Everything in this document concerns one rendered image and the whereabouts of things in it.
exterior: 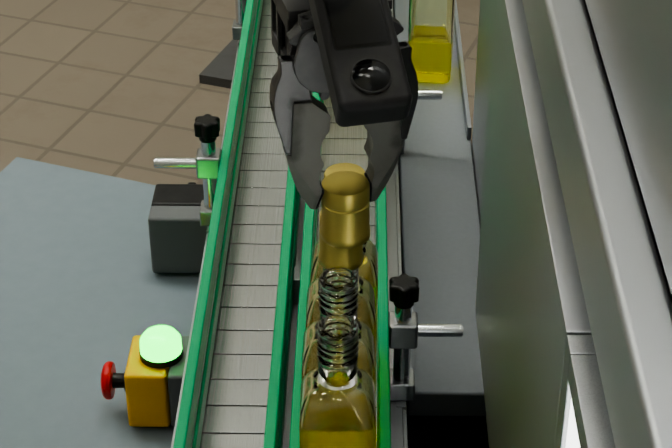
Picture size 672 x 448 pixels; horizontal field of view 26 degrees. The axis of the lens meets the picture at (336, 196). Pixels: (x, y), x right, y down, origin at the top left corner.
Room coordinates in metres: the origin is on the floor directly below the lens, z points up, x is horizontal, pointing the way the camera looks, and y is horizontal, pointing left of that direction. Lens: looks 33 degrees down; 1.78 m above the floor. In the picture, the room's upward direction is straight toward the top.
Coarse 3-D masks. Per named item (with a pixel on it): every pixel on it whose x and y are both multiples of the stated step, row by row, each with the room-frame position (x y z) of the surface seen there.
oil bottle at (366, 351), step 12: (312, 324) 0.89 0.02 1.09; (360, 324) 0.89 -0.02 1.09; (312, 336) 0.88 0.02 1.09; (360, 336) 0.88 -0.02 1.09; (372, 336) 0.89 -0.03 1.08; (312, 348) 0.87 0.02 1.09; (360, 348) 0.87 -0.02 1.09; (372, 348) 0.88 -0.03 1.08; (312, 360) 0.86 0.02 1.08; (360, 360) 0.86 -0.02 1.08; (372, 360) 0.86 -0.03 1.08; (372, 372) 0.86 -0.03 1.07
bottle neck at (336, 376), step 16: (320, 320) 0.83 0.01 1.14; (336, 320) 0.83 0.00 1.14; (352, 320) 0.83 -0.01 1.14; (320, 336) 0.82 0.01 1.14; (336, 336) 0.81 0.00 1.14; (352, 336) 0.81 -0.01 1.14; (320, 352) 0.82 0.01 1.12; (336, 352) 0.81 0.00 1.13; (352, 352) 0.82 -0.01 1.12; (320, 368) 0.82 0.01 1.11; (336, 368) 0.81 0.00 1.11; (352, 368) 0.82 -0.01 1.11; (336, 384) 0.81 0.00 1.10; (352, 384) 0.81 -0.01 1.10
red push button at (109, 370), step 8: (104, 368) 1.18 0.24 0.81; (112, 368) 1.19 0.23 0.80; (104, 376) 1.17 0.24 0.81; (112, 376) 1.18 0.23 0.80; (120, 376) 1.18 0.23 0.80; (104, 384) 1.17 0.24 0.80; (112, 384) 1.18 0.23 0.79; (120, 384) 1.18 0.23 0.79; (104, 392) 1.16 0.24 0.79; (112, 392) 1.17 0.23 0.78
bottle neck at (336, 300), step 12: (324, 276) 0.88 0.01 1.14; (336, 276) 0.89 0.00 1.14; (348, 276) 0.89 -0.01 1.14; (324, 288) 0.87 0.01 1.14; (336, 288) 0.87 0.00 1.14; (348, 288) 0.87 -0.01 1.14; (324, 300) 0.87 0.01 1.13; (336, 300) 0.87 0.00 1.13; (348, 300) 0.87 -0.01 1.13; (324, 312) 0.87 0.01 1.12; (336, 312) 0.87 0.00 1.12; (348, 312) 0.87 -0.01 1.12
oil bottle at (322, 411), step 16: (304, 384) 0.83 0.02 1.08; (320, 384) 0.82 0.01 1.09; (368, 384) 0.83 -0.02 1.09; (304, 400) 0.81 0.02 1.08; (320, 400) 0.81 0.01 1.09; (336, 400) 0.80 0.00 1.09; (352, 400) 0.80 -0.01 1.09; (368, 400) 0.81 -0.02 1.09; (304, 416) 0.80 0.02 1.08; (320, 416) 0.80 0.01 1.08; (336, 416) 0.80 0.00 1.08; (352, 416) 0.80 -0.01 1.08; (368, 416) 0.80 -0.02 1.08; (304, 432) 0.80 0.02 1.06; (320, 432) 0.80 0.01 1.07; (336, 432) 0.80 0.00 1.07; (352, 432) 0.80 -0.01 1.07; (368, 432) 0.80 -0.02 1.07
